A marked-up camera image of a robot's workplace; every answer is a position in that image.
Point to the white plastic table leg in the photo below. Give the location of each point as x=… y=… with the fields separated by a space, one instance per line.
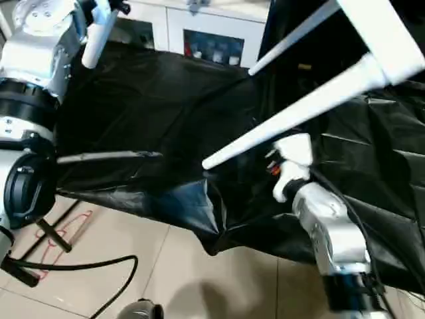
x=292 y=40
x=292 y=119

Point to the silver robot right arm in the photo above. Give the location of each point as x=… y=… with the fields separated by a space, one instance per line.
x=332 y=219

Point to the small white jar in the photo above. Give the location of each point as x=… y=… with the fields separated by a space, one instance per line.
x=234 y=60
x=217 y=57
x=198 y=54

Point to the black backdrop cloth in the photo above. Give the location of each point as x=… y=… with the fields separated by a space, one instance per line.
x=292 y=20

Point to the black mat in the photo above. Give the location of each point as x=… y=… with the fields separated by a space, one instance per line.
x=166 y=116

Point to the small tan block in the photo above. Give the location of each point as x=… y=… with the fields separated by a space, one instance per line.
x=305 y=66

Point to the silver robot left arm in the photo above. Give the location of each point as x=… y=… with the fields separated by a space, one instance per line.
x=36 y=66

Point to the white cabinet with glass doors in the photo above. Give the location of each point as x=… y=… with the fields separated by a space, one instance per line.
x=199 y=20

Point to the small red bottle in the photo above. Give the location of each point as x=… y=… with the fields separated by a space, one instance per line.
x=188 y=50

